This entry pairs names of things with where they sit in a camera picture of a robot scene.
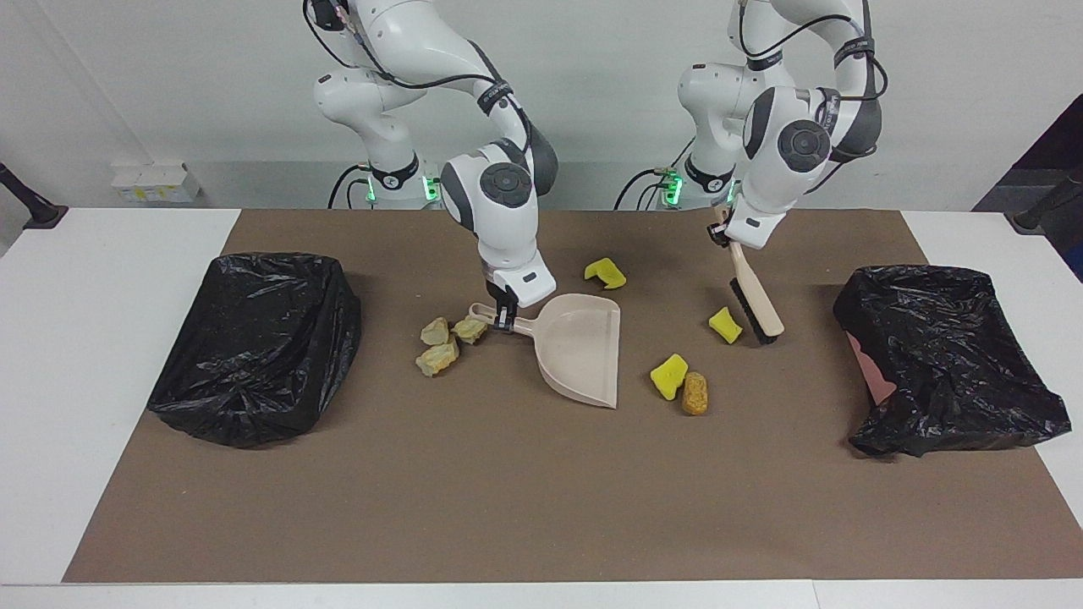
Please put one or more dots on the pink plastic bin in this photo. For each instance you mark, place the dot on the pink plastic bin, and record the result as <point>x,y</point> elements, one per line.
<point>876,376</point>

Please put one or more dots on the beige plastic dustpan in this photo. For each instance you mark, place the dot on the beige plastic dustpan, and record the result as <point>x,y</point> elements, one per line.
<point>584,347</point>

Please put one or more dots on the brown table mat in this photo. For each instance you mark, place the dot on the brown table mat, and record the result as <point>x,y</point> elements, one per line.
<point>508,507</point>

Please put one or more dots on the black tripod leg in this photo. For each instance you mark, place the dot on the black tripod leg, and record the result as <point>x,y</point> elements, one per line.
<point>38,211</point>
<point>1049,207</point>

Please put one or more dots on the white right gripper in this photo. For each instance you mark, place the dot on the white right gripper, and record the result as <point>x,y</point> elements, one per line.
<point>529,283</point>

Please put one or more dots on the pale beige foam chunk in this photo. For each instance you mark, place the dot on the pale beige foam chunk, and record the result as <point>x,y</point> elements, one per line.
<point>470,328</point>
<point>435,331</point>
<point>437,358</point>

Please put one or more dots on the black plastic trash bag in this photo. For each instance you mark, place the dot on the black plastic trash bag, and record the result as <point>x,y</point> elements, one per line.
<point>948,355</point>
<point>254,355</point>

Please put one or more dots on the brown croquette toy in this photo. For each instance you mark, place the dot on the brown croquette toy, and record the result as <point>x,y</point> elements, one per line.
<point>695,393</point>

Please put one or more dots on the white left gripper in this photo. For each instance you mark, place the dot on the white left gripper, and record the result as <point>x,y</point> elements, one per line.
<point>755,224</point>

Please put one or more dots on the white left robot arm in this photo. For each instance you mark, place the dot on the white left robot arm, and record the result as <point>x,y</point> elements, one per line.
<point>766,169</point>

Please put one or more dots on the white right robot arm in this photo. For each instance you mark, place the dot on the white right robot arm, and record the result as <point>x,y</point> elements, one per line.
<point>508,224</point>

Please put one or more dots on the yellow sponge piece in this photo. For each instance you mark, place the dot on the yellow sponge piece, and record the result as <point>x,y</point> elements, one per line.
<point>605,273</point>
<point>668,376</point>
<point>725,326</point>

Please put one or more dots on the white wall socket box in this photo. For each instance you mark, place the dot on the white wall socket box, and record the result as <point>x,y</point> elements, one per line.
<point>156,182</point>

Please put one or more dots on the beige hand brush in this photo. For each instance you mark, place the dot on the beige hand brush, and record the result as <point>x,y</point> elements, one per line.
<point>757,296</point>

